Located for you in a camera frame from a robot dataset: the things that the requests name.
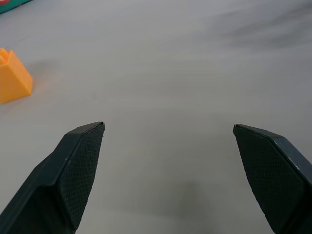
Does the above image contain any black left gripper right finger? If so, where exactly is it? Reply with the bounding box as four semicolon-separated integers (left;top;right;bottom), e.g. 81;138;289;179
233;124;312;234

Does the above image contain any yellow sloped toy block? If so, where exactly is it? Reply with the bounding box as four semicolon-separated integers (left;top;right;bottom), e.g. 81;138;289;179
0;47;34;104

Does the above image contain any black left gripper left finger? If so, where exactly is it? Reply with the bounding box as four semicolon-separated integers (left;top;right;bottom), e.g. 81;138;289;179
0;121;106;234

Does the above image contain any green box with red print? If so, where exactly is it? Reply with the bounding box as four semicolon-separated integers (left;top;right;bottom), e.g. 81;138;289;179
0;0;33;14

